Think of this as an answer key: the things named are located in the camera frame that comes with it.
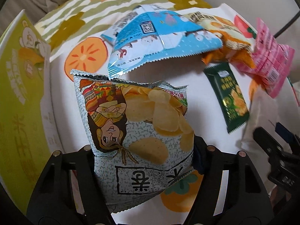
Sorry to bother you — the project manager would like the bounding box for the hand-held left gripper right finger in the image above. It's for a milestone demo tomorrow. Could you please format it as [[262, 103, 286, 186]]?
[[187, 136, 275, 225]]

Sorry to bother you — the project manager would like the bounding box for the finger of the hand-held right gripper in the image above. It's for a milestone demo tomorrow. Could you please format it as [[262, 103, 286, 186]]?
[[253, 127, 285, 157], [275, 122, 300, 147]]

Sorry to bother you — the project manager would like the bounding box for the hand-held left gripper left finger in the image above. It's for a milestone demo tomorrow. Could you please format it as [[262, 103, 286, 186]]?
[[27, 145, 115, 225]]

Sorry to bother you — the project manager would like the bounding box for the grey potato chips packet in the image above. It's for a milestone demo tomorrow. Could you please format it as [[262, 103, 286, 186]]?
[[70, 69, 195, 214]]

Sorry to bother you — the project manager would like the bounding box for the green cardboard box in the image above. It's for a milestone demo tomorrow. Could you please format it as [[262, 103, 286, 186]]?
[[0, 9, 62, 205]]

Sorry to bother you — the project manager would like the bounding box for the white plastic packet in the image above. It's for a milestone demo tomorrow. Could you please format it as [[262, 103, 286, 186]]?
[[240, 91, 282, 147]]

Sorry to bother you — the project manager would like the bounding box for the white fruit print table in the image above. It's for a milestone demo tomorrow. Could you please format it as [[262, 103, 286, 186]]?
[[42, 3, 300, 225]]

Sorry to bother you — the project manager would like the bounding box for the dark green snack packet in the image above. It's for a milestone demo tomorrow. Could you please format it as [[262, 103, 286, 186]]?
[[203, 62, 249, 134]]

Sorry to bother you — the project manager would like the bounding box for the pink snack packet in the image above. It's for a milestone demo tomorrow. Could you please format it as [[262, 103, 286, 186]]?
[[236, 17, 296, 99]]

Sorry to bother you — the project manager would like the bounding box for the cream orange snack packet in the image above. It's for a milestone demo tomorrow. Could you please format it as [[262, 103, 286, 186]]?
[[185, 11, 257, 69]]

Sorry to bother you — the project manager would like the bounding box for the light blue snack packet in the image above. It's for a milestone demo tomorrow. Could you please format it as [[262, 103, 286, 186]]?
[[101, 4, 224, 80]]

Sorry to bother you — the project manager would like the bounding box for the striped floral blanket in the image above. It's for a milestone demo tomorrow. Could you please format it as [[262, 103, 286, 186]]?
[[34, 0, 212, 61]]

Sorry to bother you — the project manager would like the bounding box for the black cable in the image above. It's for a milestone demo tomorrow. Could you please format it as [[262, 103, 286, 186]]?
[[273, 5, 300, 39]]

